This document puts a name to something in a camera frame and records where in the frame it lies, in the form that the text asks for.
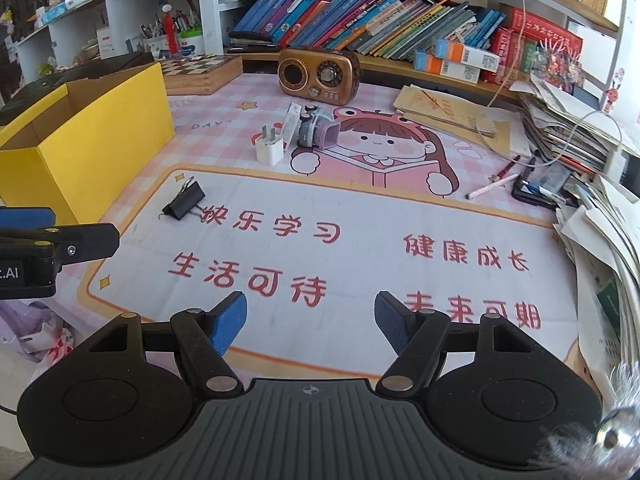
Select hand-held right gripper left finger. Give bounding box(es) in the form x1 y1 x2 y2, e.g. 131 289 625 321
80 290 249 396

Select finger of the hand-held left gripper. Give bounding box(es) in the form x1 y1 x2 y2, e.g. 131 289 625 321
0 223 121 267
0 206 57 231

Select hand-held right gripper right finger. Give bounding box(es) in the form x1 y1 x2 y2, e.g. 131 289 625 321
373 290 540 396

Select yellow cardboard box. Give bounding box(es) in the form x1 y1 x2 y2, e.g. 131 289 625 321
0 62 177 226

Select white plastic bag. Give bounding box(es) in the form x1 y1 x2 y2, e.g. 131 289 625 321
0 297 76 387

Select pink printed desk mat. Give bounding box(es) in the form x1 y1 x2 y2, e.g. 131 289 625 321
52 72 593 386

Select black binder clip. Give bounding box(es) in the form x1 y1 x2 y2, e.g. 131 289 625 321
161 176 207 221

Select black electronic keyboard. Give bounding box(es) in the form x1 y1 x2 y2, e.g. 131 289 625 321
0 51 157 111

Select white pen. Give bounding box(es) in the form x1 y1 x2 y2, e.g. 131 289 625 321
465 172 521 200

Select white charger plug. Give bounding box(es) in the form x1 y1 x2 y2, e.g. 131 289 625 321
255 126 286 166

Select white box with red label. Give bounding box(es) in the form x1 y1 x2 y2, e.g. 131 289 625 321
96 27 126 59

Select red pen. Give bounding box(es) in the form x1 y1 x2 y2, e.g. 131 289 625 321
490 155 522 182

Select blue pen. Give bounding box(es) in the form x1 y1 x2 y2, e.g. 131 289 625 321
522 180 568 204

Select wooden chessboard box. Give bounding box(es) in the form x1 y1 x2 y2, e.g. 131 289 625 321
161 55 243 97

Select white printed pen cup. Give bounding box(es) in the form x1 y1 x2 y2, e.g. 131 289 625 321
141 34 168 59

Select white small carton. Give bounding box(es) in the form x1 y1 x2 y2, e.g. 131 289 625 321
280 102 302 148

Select brown paper notebooks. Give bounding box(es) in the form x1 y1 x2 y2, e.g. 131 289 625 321
392 84 521 157

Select black phone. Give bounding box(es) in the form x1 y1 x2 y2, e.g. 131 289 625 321
511 162 572 207

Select pile of papers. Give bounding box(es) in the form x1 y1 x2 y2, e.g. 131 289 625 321
552 175 640 411

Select red tassel ornament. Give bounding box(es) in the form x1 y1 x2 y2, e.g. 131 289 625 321
162 5 180 56

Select white jar with green lid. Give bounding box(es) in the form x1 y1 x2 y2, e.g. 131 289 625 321
179 29 205 57

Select bunch of pens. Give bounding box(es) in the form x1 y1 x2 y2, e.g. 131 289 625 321
140 5 201 38

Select white cubby shelf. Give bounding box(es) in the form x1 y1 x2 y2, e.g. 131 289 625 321
15 0 221 77

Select dark flat book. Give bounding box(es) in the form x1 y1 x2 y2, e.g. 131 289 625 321
225 32 281 55

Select brown retro radio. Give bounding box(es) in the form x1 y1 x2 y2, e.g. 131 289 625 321
278 49 361 102

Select orange and white small box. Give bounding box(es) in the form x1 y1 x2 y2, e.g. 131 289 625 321
413 51 482 84
432 37 501 73

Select stack of notebooks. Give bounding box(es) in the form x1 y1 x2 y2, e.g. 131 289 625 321
520 77 640 177

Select thick red book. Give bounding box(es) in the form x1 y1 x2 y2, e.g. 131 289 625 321
487 27 541 86
502 4 583 56

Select colourful figure print book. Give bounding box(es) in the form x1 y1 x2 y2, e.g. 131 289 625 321
532 37 584 89

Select row of colourful books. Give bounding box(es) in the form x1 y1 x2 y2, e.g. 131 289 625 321
232 0 506 61

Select grey and purple toy camera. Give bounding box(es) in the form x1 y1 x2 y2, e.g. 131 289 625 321
295 104 342 151

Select grey fur pompom keychain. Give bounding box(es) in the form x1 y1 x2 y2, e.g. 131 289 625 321
530 360 640 480

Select wooden bookshelf with white post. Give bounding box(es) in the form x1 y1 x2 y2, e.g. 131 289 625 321
195 0 640 106

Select cartoon wall sticker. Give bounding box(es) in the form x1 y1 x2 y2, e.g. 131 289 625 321
602 67 627 114

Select white cable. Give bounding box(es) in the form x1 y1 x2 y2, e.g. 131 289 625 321
475 0 624 156

